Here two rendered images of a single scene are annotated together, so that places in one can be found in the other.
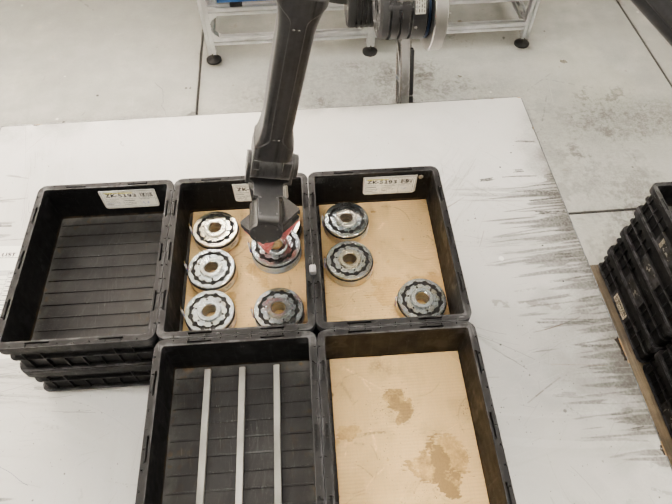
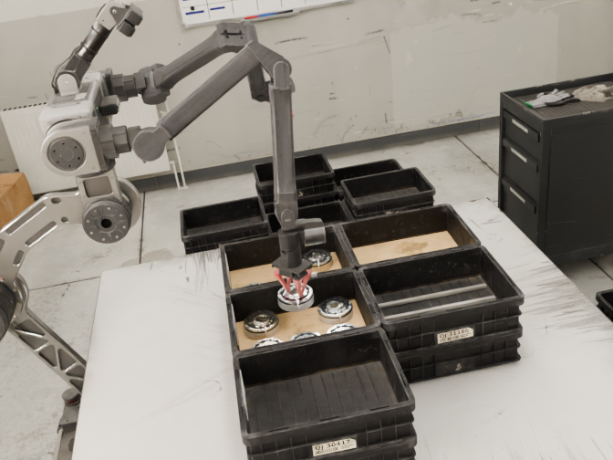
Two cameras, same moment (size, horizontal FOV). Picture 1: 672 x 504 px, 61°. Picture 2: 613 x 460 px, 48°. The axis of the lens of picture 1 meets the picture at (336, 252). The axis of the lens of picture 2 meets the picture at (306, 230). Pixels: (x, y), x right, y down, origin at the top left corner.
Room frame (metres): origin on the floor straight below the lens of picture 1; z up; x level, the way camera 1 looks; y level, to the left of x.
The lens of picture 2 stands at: (0.68, 1.78, 2.03)
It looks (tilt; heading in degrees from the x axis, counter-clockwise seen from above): 29 degrees down; 268
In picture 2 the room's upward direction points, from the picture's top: 7 degrees counter-clockwise
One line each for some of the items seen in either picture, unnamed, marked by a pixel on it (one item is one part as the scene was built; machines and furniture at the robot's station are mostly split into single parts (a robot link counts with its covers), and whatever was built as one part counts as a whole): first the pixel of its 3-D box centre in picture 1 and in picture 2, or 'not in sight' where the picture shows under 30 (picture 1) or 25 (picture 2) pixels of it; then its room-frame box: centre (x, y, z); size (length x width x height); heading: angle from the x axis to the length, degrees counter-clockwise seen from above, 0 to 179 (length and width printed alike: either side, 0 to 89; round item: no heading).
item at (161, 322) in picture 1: (239, 250); (299, 311); (0.67, 0.20, 0.92); 0.40 x 0.30 x 0.02; 4
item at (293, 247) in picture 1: (275, 245); (295, 293); (0.68, 0.12, 0.93); 0.10 x 0.10 x 0.01
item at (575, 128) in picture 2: not in sight; (573, 181); (-0.79, -1.22, 0.45); 0.60 x 0.45 x 0.90; 5
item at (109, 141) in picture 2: not in sight; (112, 141); (1.08, 0.09, 1.45); 0.09 x 0.08 x 0.12; 95
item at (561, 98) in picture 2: not in sight; (548, 98); (-0.67, -1.29, 0.88); 0.25 x 0.19 x 0.03; 5
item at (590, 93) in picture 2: not in sight; (597, 91); (-0.90, -1.28, 0.88); 0.29 x 0.22 x 0.03; 5
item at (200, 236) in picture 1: (215, 229); (268, 350); (0.77, 0.27, 0.86); 0.10 x 0.10 x 0.01
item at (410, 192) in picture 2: not in sight; (389, 225); (0.16, -1.19, 0.37); 0.40 x 0.30 x 0.45; 5
